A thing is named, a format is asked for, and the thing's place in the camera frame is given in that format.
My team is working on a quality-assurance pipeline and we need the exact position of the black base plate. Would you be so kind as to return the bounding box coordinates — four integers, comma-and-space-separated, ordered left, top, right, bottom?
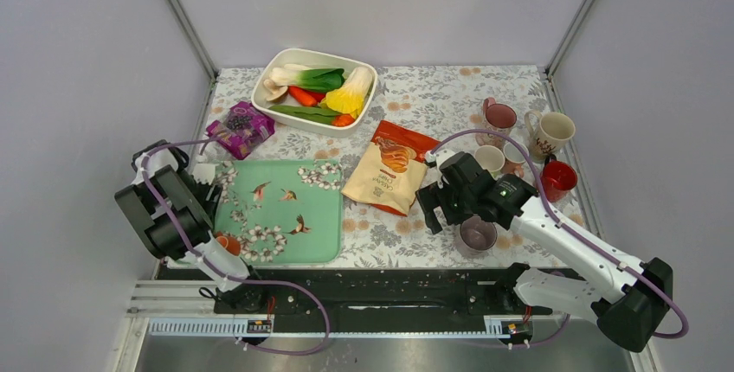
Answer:
194, 268, 551, 336

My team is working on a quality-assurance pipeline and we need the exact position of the toy orange carrot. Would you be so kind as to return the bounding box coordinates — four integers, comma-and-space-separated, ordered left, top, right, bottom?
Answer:
288, 86, 325, 107

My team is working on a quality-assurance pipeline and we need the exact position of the red mug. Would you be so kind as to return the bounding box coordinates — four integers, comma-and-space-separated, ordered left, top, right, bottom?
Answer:
540, 154, 578, 203

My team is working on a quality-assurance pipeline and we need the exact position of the toy mushroom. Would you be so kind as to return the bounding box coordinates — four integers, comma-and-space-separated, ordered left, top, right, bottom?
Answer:
263, 79, 288, 103

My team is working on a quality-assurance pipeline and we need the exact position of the purple cable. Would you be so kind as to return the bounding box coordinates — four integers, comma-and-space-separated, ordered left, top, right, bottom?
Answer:
431, 128, 691, 351
138, 138, 332, 357

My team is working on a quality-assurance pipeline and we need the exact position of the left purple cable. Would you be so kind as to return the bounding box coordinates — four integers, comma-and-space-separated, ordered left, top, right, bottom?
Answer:
138, 138, 332, 357

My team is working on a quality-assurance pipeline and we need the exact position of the purple snack packet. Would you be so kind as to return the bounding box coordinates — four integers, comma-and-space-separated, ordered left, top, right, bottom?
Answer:
206, 101, 275, 160

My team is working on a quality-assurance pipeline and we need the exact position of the small orange mug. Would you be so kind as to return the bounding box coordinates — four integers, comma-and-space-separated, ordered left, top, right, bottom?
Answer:
216, 234, 241, 257

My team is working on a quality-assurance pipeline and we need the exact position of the cream floral mug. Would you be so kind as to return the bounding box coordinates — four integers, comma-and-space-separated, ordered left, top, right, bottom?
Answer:
524, 110, 576, 161

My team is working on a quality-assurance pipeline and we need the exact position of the white rectangular vegetable bin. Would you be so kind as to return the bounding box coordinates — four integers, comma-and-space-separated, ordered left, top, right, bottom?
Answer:
251, 48, 378, 138

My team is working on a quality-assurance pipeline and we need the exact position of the toy yellow cabbage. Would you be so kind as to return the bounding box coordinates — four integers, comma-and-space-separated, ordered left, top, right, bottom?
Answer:
321, 67, 373, 119

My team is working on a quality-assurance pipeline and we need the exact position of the green floral tray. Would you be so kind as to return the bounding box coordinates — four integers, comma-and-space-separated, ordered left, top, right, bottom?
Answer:
214, 159, 343, 266

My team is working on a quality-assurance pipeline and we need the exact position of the small pink mug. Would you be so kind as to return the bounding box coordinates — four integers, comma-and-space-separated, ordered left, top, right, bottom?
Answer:
501, 142, 527, 178

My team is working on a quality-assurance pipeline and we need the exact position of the toy bok choy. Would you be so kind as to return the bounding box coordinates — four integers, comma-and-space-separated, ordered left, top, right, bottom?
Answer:
268, 67, 346, 93

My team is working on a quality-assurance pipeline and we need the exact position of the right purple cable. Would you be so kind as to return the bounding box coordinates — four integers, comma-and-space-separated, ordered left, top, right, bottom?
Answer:
431, 128, 691, 351

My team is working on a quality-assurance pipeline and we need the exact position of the light green mug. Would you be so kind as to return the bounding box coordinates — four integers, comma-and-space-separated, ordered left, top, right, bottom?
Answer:
473, 145, 505, 178

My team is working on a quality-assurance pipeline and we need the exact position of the toy green cucumber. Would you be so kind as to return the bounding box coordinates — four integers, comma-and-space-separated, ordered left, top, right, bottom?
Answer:
268, 105, 341, 125

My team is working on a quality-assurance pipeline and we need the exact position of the large pink patterned mug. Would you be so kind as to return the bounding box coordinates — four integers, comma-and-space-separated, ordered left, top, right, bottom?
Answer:
475, 97, 517, 149

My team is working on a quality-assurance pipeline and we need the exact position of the lilac mug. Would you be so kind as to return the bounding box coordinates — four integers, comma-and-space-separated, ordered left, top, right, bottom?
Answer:
454, 215, 498, 259

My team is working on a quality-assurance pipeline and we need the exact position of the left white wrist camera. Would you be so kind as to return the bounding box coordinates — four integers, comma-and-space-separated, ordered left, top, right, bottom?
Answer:
190, 163, 217, 184

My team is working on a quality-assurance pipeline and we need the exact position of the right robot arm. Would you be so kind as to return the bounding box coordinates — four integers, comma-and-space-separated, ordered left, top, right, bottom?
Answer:
417, 150, 673, 353

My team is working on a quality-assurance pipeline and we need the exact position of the cassava chips bag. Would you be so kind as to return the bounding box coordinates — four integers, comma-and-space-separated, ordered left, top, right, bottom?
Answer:
341, 120, 439, 216

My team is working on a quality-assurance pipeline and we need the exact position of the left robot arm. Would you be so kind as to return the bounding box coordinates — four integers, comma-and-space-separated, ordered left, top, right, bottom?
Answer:
114, 139, 269, 312

